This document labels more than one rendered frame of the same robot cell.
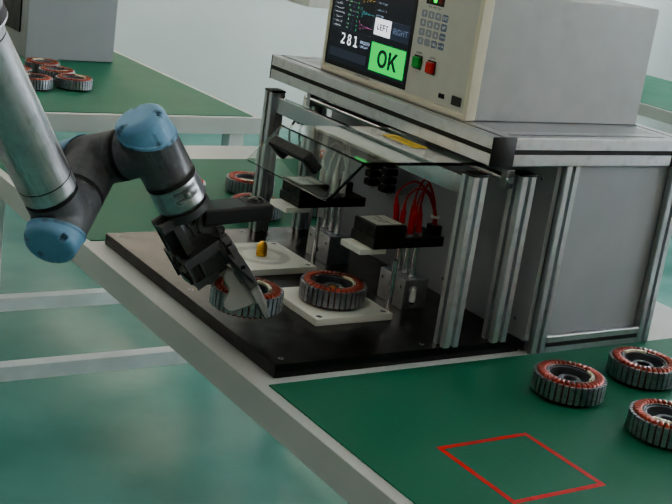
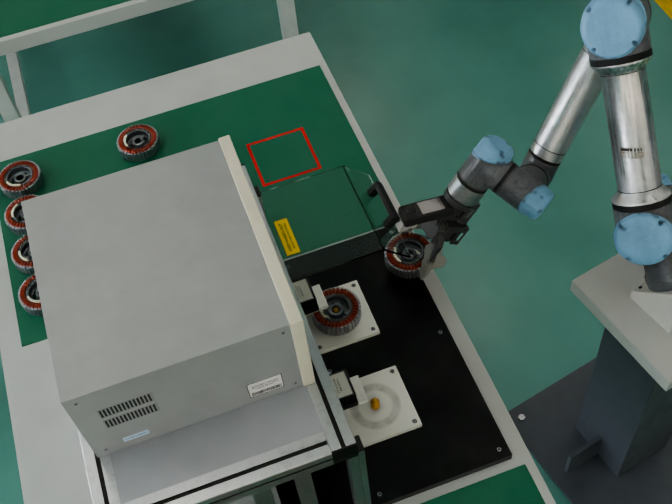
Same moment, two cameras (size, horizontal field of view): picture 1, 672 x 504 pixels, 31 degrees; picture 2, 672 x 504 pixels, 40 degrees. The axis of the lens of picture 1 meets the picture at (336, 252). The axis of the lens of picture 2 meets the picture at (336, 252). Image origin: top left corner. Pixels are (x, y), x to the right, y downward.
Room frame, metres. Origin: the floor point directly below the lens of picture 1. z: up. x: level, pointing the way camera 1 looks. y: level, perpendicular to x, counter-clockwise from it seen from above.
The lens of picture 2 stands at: (2.99, 0.43, 2.56)
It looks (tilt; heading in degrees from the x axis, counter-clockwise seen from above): 53 degrees down; 202
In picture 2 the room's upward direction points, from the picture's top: 8 degrees counter-clockwise
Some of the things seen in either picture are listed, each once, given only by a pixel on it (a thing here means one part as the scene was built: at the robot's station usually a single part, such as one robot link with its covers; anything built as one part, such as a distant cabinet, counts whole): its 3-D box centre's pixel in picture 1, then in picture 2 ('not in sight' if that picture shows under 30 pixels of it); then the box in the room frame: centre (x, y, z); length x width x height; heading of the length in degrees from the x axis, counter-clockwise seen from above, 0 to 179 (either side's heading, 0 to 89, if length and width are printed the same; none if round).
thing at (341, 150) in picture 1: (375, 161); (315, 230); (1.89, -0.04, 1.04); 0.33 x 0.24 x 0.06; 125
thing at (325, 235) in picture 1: (328, 244); not in sight; (2.21, 0.02, 0.80); 0.08 x 0.05 x 0.06; 35
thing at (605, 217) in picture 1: (603, 256); not in sight; (1.99, -0.45, 0.91); 0.28 x 0.03 x 0.32; 125
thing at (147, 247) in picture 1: (300, 288); (349, 366); (2.04, 0.05, 0.76); 0.64 x 0.47 x 0.02; 35
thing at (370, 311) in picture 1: (330, 303); (337, 317); (1.93, 0.00, 0.78); 0.15 x 0.15 x 0.01; 35
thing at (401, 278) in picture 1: (402, 286); not in sight; (2.01, -0.12, 0.80); 0.08 x 0.05 x 0.06; 35
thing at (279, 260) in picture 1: (260, 258); (375, 407); (2.13, 0.13, 0.78); 0.15 x 0.15 x 0.01; 35
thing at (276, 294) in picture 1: (246, 296); (409, 255); (1.76, 0.13, 0.83); 0.11 x 0.11 x 0.04
